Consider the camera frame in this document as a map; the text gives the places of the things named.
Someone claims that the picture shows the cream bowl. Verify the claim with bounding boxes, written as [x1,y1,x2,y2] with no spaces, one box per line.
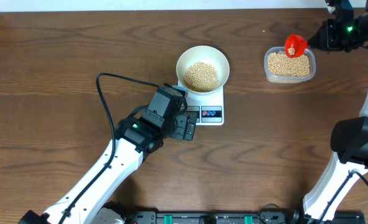
[176,45,230,88]

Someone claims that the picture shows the red measuring scoop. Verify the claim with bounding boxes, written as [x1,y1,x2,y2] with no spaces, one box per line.
[284,34,309,58]

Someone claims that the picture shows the clear plastic bean container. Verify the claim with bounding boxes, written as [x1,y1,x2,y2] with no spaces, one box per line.
[264,47,316,84]

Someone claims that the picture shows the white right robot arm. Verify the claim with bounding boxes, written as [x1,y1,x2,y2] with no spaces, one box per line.
[291,0,368,223]

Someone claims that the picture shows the white digital kitchen scale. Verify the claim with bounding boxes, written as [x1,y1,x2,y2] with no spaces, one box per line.
[178,81,225,126]

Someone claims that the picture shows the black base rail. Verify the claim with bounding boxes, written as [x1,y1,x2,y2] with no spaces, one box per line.
[130,210,367,224]

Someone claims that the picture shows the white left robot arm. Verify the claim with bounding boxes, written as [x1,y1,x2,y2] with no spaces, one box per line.
[20,84,196,223]

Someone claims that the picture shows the soybeans in bowl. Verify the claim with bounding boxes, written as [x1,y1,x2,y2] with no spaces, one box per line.
[184,62,219,93]

